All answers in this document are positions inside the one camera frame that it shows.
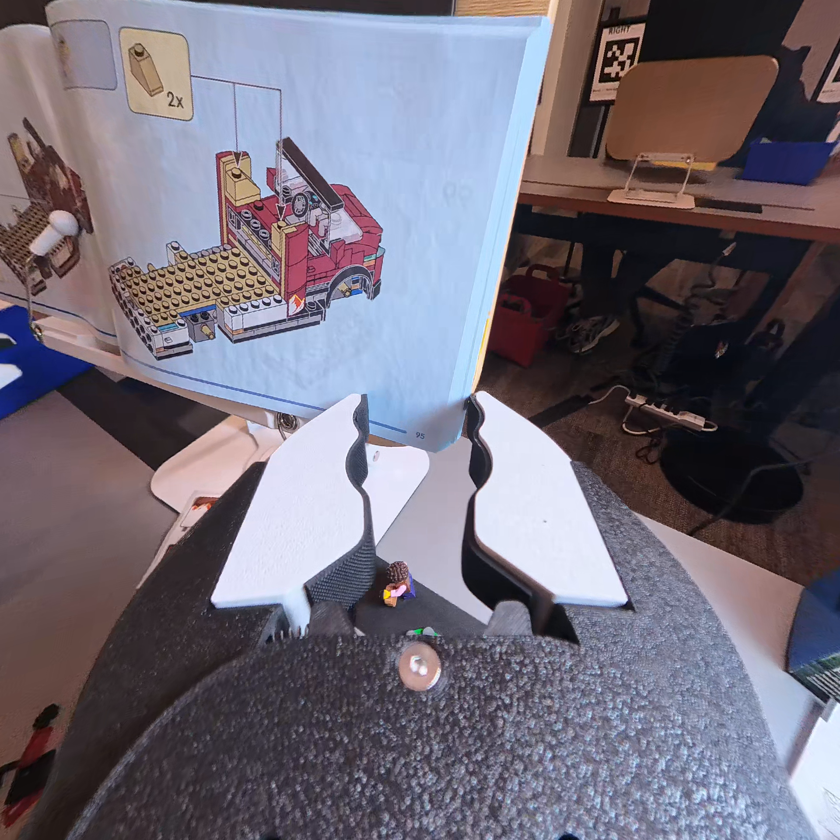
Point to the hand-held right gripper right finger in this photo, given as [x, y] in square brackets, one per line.
[544, 525]

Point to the instruction booklet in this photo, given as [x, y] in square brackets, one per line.
[361, 131]

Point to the black round base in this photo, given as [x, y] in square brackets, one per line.
[728, 472]

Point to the green round brick campfire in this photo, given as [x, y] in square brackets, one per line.
[420, 632]

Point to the toy minifigure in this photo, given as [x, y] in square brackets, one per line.
[397, 581]

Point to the grey desk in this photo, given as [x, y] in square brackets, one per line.
[79, 525]

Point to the red basket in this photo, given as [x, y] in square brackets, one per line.
[525, 321]

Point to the background table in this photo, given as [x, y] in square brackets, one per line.
[571, 184]

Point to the blue storage bin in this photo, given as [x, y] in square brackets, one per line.
[787, 164]
[39, 380]

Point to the wooden board book stand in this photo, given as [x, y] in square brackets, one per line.
[689, 111]

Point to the white power strip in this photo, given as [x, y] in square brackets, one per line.
[669, 413]

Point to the red toy brick truck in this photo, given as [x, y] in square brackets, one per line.
[36, 754]

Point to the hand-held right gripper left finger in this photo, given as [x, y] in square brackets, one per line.
[295, 525]

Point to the grey sneaker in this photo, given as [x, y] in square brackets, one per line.
[590, 331]

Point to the black white marker sign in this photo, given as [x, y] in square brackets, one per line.
[620, 59]

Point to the white book stand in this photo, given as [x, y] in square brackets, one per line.
[197, 466]

